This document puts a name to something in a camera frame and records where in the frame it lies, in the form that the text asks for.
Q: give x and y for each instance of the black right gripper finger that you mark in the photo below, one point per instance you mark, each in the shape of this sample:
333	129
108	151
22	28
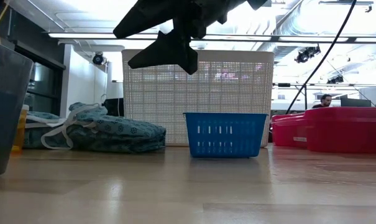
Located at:
172	51
144	20

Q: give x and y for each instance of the blue patterned gown white ties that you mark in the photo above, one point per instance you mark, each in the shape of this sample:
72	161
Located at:
122	133

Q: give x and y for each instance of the orange pill bottle white cap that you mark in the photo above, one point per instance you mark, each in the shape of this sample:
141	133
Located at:
20	130

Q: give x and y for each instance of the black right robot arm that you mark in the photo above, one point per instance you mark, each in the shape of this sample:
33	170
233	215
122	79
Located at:
257	3

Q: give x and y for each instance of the large white plastic basket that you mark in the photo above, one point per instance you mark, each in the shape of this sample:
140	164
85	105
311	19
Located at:
175	102

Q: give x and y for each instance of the small blue plastic basket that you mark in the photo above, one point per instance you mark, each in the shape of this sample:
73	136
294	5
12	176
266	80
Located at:
225	137

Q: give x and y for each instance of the grey translucent plastic bin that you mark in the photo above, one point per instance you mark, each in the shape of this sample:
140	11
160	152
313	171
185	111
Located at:
7	118

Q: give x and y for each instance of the long ceiling light strip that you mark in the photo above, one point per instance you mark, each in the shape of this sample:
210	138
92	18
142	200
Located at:
237	38

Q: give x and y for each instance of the black ceiling spotlight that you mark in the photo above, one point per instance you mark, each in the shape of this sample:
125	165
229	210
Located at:
307	53
98	58
335	79

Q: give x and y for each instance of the black screen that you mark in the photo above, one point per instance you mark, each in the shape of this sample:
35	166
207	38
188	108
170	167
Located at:
114	107

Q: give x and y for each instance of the dark glass door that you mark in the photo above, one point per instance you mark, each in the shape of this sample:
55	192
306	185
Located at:
44	84

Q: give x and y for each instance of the person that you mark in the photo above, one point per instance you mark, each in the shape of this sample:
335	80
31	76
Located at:
324	101

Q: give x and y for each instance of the dark computer monitor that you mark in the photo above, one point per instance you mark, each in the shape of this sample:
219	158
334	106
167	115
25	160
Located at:
355	102

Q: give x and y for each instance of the red first aid kit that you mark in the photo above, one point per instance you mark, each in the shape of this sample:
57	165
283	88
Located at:
340	130

